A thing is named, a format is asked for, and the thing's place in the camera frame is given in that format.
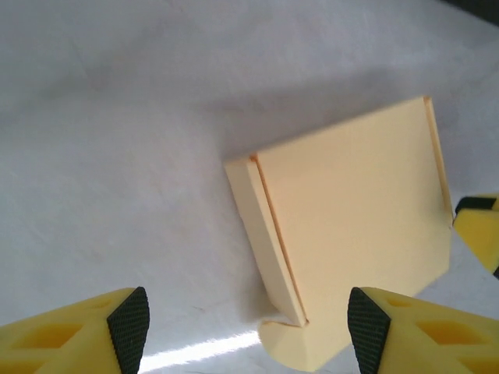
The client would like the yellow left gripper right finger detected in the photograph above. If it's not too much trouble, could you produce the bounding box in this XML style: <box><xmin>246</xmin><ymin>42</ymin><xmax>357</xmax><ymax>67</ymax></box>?
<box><xmin>346</xmin><ymin>286</ymin><xmax>499</xmax><ymax>374</ymax></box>

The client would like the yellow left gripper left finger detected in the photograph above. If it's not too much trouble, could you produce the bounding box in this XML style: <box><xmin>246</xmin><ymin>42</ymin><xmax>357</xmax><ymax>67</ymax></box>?
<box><xmin>0</xmin><ymin>286</ymin><xmax>151</xmax><ymax>374</ymax></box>

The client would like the yellow paper box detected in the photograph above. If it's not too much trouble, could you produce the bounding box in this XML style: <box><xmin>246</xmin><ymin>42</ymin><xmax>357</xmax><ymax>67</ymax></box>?
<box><xmin>224</xmin><ymin>95</ymin><xmax>455</xmax><ymax>371</ymax></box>

